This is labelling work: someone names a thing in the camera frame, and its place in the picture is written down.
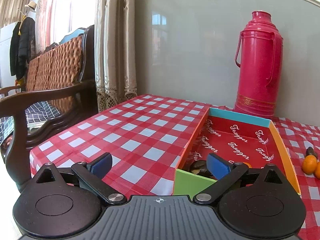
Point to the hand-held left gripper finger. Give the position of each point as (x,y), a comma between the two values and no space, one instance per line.
(218,166)

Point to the dark round fruit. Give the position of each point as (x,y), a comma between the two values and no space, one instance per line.
(198,167)

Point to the small orange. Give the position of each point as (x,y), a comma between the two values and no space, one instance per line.
(309,164)
(246,164)
(317,170)

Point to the colourful cardboard box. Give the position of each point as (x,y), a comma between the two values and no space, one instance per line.
(237,140)

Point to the dark brown fruit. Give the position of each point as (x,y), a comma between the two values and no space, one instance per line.
(310,151)

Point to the red white checkered tablecloth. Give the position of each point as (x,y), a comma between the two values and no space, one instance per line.
(130,135)

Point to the red thermos flask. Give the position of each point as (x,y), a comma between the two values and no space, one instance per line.
(257,65)

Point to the beige embroidered curtain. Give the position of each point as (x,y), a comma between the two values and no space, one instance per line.
(115,42)

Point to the dark wooden sofa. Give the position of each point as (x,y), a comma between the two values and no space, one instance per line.
(50,95)

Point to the dark plaid blanket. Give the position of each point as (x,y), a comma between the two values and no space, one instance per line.
(42,111)

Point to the brown woven seat cushion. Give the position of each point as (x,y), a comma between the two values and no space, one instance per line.
(60,67)
(32,75)

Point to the pink sheer curtain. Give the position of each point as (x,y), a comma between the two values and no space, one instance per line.
(48,12)

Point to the black coat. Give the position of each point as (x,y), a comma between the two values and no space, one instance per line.
(22,47)

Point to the white cabinet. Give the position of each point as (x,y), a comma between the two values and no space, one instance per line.
(5,55)

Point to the beige hat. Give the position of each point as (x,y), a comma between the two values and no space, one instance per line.
(31,5)

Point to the gold patterned curtain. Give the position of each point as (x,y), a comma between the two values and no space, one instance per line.
(15,0)

